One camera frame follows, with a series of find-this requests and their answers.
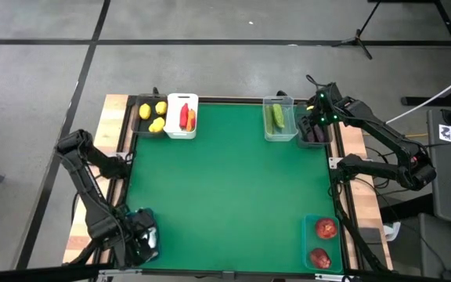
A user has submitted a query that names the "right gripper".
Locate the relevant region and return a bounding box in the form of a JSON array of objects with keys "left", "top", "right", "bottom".
[{"left": 298, "top": 81, "right": 348, "bottom": 138}]

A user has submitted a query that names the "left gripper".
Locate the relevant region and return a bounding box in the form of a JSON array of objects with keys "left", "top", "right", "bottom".
[{"left": 117, "top": 213, "right": 159, "bottom": 266}]

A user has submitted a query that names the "large white garlic bulb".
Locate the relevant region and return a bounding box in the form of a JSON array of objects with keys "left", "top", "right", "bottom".
[{"left": 146, "top": 226, "right": 159, "bottom": 250}]

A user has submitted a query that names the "green cucumber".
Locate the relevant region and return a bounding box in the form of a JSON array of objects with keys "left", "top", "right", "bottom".
[
  {"left": 272, "top": 103, "right": 287, "bottom": 129},
  {"left": 265, "top": 105, "right": 276, "bottom": 136}
]

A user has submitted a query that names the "orange carrot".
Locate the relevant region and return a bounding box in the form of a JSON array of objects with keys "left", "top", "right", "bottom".
[{"left": 186, "top": 108, "right": 197, "bottom": 132}]

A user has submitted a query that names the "long red pepper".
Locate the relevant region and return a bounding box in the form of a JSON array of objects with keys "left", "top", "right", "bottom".
[{"left": 179, "top": 102, "right": 190, "bottom": 129}]

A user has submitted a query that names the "dark grey translucent bin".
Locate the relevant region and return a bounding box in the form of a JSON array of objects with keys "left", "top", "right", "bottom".
[
  {"left": 131, "top": 92, "right": 168, "bottom": 138},
  {"left": 295, "top": 102, "right": 333, "bottom": 149}
]

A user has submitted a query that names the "clear plastic bin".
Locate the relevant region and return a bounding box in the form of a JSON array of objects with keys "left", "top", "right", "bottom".
[{"left": 262, "top": 95, "right": 299, "bottom": 143}]

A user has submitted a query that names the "dark blue plastic bin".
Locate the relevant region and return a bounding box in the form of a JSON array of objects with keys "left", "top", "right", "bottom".
[{"left": 118, "top": 207, "right": 162, "bottom": 269}]

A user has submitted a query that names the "wooden table side board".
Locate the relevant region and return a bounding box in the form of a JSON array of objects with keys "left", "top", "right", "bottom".
[
  {"left": 333, "top": 99, "right": 395, "bottom": 271},
  {"left": 61, "top": 93, "right": 131, "bottom": 264}
]

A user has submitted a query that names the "black tripod stand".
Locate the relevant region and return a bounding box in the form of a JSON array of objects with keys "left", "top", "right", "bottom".
[{"left": 330, "top": 0, "right": 383, "bottom": 60}]

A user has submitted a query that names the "green table mat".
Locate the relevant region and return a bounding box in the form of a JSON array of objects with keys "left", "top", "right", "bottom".
[{"left": 114, "top": 102, "right": 346, "bottom": 274}]

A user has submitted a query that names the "black floor bar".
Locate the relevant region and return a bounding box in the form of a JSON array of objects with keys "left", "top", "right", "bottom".
[{"left": 0, "top": 262, "right": 113, "bottom": 282}]

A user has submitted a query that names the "teal plastic bin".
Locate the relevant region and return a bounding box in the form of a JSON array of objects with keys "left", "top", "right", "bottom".
[{"left": 301, "top": 213, "right": 345, "bottom": 274}]

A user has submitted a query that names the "white plastic bin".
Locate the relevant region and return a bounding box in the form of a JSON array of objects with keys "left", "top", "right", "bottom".
[{"left": 162, "top": 92, "right": 200, "bottom": 140}]

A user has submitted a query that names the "small white floor object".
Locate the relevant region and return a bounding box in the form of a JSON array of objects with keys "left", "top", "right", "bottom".
[{"left": 384, "top": 221, "right": 402, "bottom": 240}]

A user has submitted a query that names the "dark grey floor case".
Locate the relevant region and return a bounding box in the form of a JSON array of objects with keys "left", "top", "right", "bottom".
[{"left": 381, "top": 213, "right": 451, "bottom": 279}]

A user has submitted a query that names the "silver mounting bracket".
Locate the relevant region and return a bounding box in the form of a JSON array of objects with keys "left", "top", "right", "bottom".
[{"left": 327, "top": 156, "right": 346, "bottom": 170}]

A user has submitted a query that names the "silver frame bar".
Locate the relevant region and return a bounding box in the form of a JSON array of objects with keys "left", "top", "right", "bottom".
[
  {"left": 96, "top": 268, "right": 143, "bottom": 282},
  {"left": 314, "top": 273, "right": 362, "bottom": 282}
]

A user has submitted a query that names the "black table frame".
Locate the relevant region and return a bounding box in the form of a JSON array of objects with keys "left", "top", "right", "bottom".
[{"left": 92, "top": 93, "right": 363, "bottom": 281}]

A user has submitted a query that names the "black stand frame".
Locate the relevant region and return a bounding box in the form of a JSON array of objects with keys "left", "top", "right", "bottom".
[{"left": 399, "top": 0, "right": 451, "bottom": 107}]

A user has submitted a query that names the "white cable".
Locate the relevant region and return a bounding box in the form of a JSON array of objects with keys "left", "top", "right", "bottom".
[{"left": 385, "top": 66, "right": 451, "bottom": 125}]

